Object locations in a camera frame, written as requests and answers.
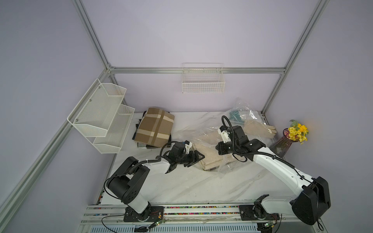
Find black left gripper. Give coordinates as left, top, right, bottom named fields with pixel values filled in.
left=176, top=150, right=205, bottom=168

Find plain beige knit scarf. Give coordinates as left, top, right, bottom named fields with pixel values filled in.
left=193, top=143, right=242, bottom=174

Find clear plastic vacuum bag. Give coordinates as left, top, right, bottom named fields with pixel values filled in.
left=173, top=98, right=277, bottom=174

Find brown beige plaid scarf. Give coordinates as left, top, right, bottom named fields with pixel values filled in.
left=134, top=107, right=175, bottom=148

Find grey white checked scarf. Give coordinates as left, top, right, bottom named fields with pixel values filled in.
left=132, top=112, right=171, bottom=150

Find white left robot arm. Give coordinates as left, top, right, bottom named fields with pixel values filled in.
left=104, top=141, right=205, bottom=218

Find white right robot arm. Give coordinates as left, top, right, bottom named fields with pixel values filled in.
left=216, top=116, right=331, bottom=225

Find small bag with green item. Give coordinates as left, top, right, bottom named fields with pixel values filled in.
left=228, top=98, right=258, bottom=125

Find cream knitted gloves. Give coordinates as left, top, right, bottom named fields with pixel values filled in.
left=243, top=119, right=277, bottom=139

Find dark glass flower vase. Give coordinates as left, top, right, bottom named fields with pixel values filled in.
left=269, top=128, right=297, bottom=158

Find yellow flower bouquet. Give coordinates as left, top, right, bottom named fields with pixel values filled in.
left=287, top=119, right=309, bottom=144

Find white two-tier mesh shelf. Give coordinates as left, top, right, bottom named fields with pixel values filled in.
left=67, top=80, right=135, bottom=154

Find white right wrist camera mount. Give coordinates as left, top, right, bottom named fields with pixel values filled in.
left=218, top=129, right=231, bottom=143

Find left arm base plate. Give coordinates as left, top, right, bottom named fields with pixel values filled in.
left=123, top=205, right=165, bottom=222

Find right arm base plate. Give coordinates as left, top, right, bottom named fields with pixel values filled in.
left=239, top=204, right=280, bottom=221

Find white wire wall basket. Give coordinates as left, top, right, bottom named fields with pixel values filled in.
left=182, top=63, right=225, bottom=94

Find aluminium frame rails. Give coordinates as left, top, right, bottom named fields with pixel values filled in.
left=1, top=1, right=329, bottom=232

